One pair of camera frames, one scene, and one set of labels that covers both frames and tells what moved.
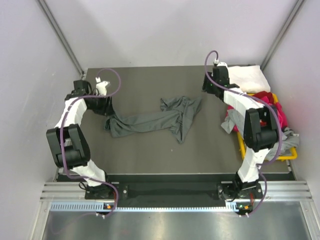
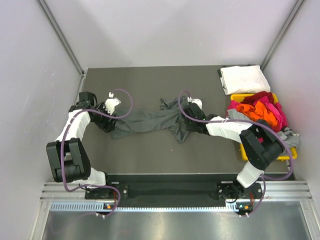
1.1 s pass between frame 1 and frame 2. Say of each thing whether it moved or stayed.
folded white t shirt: stayed
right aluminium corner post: stayed
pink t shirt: stayed
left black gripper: moved
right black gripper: moved
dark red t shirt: stayed
